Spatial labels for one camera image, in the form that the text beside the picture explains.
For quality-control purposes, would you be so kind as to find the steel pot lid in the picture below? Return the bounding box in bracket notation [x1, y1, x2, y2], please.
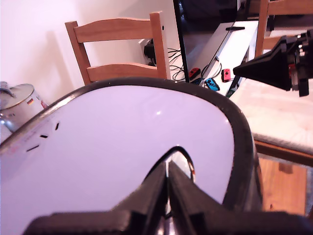
[0, 81, 35, 111]

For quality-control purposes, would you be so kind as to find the white television bench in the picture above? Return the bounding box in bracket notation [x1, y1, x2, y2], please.
[203, 20, 260, 97]

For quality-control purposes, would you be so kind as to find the wooden chair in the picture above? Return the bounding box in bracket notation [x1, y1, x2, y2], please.
[64, 10, 170, 86]
[254, 0, 313, 58]

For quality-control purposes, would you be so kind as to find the red game controller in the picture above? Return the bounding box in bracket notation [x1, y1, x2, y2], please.
[221, 68, 232, 82]

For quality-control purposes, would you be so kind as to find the pale rug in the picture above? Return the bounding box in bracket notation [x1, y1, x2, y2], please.
[229, 77, 313, 158]

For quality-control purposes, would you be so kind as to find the blue game controller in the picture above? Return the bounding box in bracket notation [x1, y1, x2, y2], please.
[204, 77, 220, 92]

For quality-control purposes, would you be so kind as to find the black television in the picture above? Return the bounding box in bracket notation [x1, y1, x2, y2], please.
[172, 0, 246, 84]

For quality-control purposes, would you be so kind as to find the black power plug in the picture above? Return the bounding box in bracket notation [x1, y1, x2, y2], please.
[143, 38, 157, 67]

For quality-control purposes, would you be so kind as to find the stainless steel pot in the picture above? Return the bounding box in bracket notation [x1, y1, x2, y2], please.
[0, 88, 50, 135]

